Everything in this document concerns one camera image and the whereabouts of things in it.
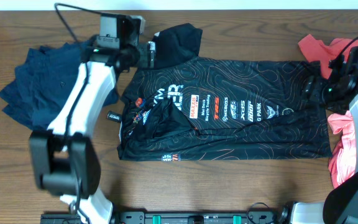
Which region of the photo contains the black printed cycling jersey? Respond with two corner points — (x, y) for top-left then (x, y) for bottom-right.
(117, 24), (331, 161)

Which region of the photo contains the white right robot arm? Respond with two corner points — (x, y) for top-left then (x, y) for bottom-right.
(275, 61), (358, 223)

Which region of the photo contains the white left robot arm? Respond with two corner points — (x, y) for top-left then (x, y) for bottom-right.
(29, 35), (156, 223)

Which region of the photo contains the red shirt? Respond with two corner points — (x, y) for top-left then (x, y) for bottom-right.
(298, 34), (351, 79)

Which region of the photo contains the light pink shirt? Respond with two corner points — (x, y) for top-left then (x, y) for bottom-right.
(328, 111), (356, 188)

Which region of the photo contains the navy blue folded garment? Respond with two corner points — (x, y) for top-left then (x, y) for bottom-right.
(0, 39), (120, 131)

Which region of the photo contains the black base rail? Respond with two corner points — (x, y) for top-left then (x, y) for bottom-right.
(40, 211), (279, 224)

